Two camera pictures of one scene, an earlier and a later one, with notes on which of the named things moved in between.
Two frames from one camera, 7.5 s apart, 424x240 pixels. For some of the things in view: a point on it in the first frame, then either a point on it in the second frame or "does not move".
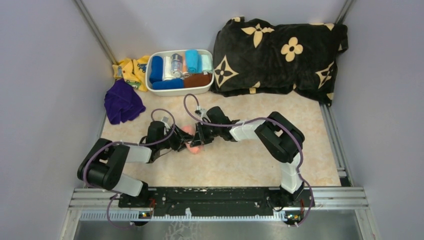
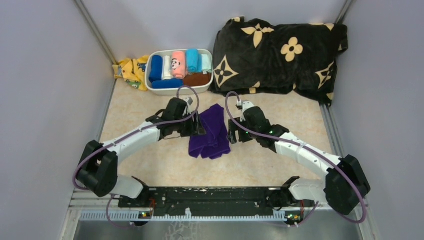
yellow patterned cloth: [133, 71] does not move
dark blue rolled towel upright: [157, 69] does not move
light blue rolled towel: [194, 61] does not move
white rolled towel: [167, 74] does not move
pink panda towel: [190, 129] → [178, 64]
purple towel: [122, 103] → [215, 143]
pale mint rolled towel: [206, 63] does not move
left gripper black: [181, 138] → [195, 128]
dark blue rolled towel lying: [168, 84] does not move
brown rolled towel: [197, 80] does not move
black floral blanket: [253, 57] does not move
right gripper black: [199, 138] → [232, 134]
